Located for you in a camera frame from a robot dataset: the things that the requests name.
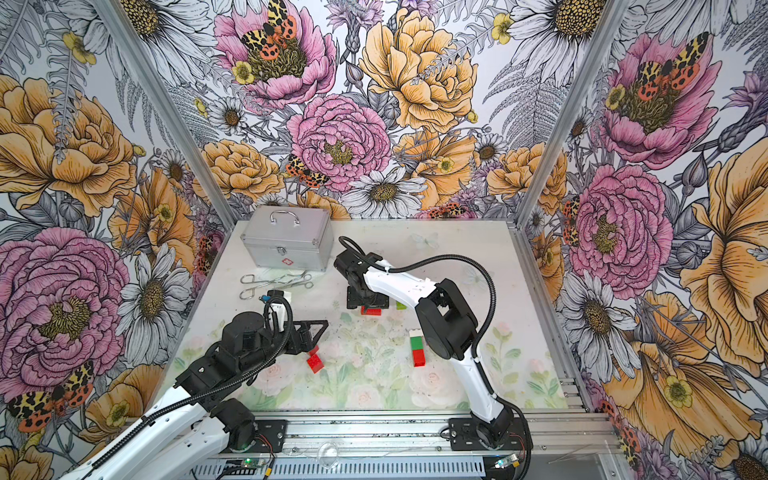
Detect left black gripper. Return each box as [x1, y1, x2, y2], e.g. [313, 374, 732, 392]
[239, 321, 327, 374]

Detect red long lego brick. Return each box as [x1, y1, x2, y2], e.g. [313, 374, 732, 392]
[360, 307, 382, 316]

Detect red tall lego brick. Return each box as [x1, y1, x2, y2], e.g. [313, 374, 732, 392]
[412, 349, 426, 368]

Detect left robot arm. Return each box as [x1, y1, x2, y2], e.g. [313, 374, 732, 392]
[66, 311, 329, 479]

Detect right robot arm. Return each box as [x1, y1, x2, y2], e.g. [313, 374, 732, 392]
[334, 236, 523, 449]

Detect red square lego brick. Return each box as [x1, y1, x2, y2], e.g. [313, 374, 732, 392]
[307, 354, 324, 374]

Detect silver scissors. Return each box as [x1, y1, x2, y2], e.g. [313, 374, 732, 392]
[240, 272, 313, 285]

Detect silver metal case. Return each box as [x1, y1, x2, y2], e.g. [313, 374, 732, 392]
[241, 206, 333, 271]

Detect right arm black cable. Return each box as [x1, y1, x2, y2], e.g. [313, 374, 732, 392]
[337, 235, 499, 361]

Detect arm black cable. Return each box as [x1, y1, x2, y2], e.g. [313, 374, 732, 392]
[337, 235, 499, 361]
[89, 295, 295, 472]

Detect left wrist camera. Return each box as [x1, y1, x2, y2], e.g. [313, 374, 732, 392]
[260, 290, 292, 333]

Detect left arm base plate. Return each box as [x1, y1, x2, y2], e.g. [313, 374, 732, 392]
[227, 420, 288, 454]

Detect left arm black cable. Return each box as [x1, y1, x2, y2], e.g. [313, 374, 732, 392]
[89, 295, 295, 472]

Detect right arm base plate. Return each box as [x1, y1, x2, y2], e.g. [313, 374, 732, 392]
[448, 417, 533, 452]

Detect aluminium front rail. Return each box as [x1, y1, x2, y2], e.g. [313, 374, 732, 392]
[107, 410, 628, 480]

